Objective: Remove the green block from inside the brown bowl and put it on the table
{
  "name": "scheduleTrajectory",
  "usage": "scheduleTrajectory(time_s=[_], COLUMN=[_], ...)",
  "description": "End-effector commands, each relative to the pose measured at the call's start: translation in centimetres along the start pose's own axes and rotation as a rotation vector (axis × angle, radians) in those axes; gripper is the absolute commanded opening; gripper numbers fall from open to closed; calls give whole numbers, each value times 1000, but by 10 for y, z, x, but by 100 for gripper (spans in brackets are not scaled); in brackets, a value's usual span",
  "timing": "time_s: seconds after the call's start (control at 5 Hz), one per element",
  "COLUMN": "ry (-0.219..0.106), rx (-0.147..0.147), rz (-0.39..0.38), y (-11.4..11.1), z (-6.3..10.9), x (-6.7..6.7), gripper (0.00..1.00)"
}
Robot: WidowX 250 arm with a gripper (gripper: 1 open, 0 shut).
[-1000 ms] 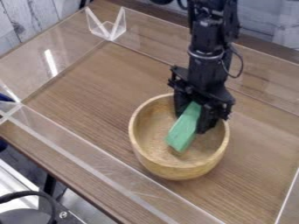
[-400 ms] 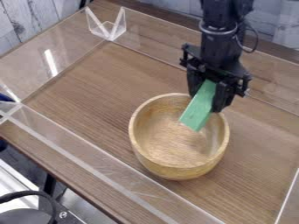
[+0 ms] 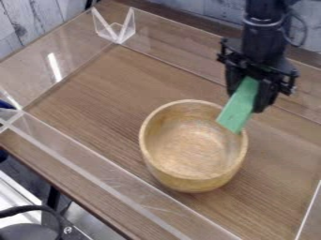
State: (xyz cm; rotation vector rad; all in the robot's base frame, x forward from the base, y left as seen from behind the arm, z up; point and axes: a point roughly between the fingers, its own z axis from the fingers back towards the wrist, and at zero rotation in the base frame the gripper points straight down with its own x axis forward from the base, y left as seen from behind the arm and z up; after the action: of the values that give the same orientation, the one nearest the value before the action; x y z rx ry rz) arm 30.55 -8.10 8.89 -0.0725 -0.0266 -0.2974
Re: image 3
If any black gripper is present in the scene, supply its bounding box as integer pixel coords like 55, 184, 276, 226
217, 15, 299, 113

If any green rectangular block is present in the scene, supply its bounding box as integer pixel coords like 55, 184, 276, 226
216, 77, 258, 134

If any brown wooden bowl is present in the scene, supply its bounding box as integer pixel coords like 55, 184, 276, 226
138, 99, 249, 193

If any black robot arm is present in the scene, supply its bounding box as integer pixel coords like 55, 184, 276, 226
217, 0, 308, 113

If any black table leg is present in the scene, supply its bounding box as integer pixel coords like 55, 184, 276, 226
47, 187, 62, 210

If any clear acrylic enclosure wall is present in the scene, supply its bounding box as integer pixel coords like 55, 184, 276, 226
0, 1, 321, 240

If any grey metal base plate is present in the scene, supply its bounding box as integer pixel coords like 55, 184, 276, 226
42, 209, 93, 240

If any black cable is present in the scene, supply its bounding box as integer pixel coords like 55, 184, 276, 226
0, 204, 64, 240

